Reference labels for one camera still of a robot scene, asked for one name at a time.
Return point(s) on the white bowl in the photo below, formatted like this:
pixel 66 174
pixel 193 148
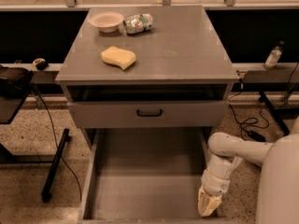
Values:
pixel 106 22

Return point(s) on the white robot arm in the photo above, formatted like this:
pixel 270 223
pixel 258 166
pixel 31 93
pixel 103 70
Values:
pixel 278 194

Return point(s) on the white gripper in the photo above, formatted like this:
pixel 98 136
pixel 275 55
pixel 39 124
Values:
pixel 214 183

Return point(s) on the clear plastic bottle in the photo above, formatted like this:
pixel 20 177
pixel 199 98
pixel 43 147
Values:
pixel 274 55

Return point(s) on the small tape measure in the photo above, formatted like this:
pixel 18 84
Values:
pixel 40 64

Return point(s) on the grey top drawer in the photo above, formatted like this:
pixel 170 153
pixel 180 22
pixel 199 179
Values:
pixel 147 114

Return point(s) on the yellow sponge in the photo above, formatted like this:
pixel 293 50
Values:
pixel 122 58

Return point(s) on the black bag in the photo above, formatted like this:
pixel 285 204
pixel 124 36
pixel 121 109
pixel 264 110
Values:
pixel 14 81

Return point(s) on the crumpled snack bag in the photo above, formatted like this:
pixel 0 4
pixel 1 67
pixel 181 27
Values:
pixel 138 23

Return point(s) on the grey drawer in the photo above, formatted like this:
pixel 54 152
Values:
pixel 147 114
pixel 146 176

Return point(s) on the grey drawer cabinet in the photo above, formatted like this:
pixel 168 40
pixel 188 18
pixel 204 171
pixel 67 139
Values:
pixel 180 59

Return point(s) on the black stand leg right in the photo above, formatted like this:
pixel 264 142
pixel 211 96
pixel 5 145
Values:
pixel 274 113

